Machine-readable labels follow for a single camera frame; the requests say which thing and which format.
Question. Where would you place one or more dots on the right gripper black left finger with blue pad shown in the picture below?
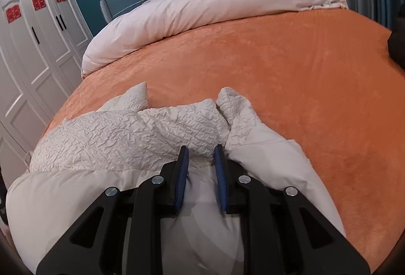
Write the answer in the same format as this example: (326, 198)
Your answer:
(175, 178)

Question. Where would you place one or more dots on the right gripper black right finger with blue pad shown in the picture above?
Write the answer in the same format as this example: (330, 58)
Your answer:
(230, 192)

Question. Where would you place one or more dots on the white quilted puffer jacket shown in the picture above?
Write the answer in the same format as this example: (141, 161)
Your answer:
(124, 143)

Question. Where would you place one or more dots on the orange plush bed cover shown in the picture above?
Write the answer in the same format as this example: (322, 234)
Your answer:
(323, 78)

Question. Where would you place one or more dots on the pale pink folded duvet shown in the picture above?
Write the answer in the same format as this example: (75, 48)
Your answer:
(158, 19)

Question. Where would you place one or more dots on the white panelled wardrobe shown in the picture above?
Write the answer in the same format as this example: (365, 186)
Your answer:
(42, 45)

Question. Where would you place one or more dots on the black puffer jacket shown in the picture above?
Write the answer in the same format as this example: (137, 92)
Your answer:
(396, 42)

